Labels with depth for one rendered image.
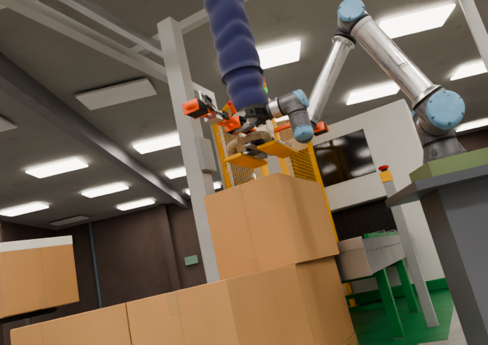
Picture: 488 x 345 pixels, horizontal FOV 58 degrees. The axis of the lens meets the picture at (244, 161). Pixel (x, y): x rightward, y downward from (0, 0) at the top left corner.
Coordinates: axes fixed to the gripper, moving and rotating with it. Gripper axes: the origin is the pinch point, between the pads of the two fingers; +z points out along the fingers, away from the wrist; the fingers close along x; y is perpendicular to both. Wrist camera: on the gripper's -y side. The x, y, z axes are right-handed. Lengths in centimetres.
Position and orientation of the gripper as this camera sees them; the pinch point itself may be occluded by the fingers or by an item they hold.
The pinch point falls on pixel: (233, 124)
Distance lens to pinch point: 211.6
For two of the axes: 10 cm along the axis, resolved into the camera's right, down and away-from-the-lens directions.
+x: -2.2, -9.4, 2.5
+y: 4.6, 1.3, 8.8
